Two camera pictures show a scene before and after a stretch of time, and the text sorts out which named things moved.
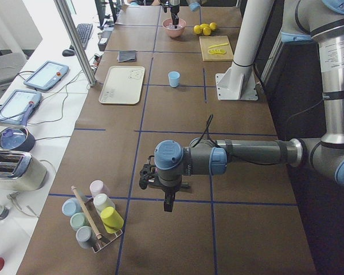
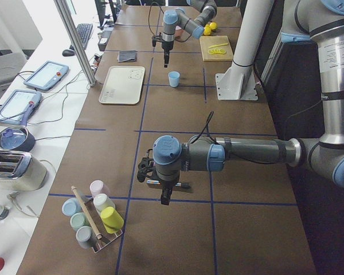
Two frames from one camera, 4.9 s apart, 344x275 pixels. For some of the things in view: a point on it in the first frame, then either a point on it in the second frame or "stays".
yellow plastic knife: (218, 45) stays
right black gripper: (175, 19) to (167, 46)
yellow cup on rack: (111, 220) stays
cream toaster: (15, 171) stays
